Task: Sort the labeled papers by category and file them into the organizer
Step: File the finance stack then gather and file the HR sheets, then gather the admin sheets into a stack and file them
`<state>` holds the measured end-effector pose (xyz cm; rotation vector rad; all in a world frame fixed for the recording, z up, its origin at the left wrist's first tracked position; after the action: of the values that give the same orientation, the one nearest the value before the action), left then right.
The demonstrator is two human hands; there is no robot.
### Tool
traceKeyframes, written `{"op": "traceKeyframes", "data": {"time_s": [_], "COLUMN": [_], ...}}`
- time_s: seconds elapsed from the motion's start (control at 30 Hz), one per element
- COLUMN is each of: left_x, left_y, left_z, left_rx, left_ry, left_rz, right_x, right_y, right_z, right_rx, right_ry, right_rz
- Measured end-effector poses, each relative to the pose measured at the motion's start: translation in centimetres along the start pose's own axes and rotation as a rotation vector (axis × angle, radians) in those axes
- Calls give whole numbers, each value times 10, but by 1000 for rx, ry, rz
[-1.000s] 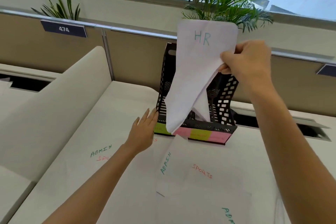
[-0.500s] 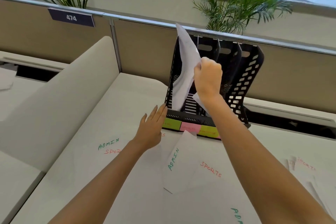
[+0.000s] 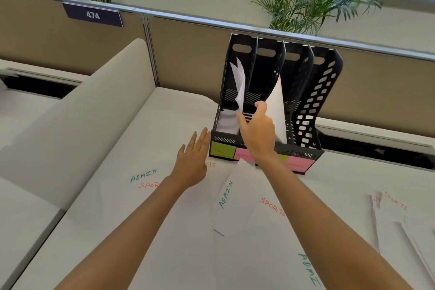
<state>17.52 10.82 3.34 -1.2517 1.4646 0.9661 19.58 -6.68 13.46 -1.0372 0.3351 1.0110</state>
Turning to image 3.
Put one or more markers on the yellow sticky note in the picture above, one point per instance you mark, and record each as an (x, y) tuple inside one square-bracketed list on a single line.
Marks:
[(283, 157)]

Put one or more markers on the green sticky note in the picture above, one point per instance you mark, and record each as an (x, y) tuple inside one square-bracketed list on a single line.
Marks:
[(222, 150)]

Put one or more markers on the paper bundle large teal lettering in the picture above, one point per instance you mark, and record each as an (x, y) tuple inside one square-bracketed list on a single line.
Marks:
[(239, 89)]

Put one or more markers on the grey partition top rail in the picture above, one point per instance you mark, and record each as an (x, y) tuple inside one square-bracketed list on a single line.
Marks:
[(374, 47)]

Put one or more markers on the person's right forearm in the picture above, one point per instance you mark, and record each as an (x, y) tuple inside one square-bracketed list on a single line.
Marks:
[(323, 232)]

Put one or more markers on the person's right hand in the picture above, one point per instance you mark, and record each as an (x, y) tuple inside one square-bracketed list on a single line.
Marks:
[(260, 133)]

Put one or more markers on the person's left forearm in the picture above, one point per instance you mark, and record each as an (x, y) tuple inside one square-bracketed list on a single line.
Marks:
[(129, 242)]

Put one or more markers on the paper bundle red lettering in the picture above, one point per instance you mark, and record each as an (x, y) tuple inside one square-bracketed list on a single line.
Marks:
[(278, 113)]

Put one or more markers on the black four-slot file organizer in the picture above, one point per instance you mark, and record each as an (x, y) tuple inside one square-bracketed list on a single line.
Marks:
[(265, 62)]

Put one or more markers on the person's left hand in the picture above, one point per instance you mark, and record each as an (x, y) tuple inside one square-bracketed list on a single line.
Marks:
[(192, 167)]

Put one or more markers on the pile of white paper sheets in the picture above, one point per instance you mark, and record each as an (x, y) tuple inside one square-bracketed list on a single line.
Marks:
[(238, 211)]

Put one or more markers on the dark blue partition sign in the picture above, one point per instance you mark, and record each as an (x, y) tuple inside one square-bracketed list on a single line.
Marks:
[(92, 15)]

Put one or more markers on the beige partition panel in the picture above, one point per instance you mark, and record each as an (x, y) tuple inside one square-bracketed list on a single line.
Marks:
[(374, 96), (40, 38)]

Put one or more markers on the pink sticky note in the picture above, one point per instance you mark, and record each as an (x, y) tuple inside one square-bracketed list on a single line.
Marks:
[(244, 156), (300, 165)]

